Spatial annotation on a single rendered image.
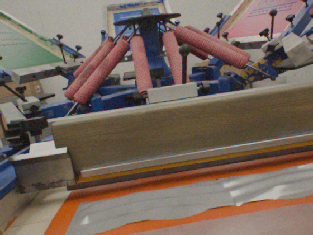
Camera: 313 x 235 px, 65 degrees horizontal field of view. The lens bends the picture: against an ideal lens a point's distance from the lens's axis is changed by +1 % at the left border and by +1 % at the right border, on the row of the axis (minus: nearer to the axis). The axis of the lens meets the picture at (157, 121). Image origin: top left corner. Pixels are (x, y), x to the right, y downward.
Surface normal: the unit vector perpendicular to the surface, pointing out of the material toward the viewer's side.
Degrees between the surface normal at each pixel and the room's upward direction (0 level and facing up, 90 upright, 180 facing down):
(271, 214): 9
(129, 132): 81
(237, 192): 25
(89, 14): 90
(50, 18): 90
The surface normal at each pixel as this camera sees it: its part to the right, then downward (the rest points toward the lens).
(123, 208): -0.01, -0.78
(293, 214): -0.14, -0.98
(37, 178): 0.07, 0.15
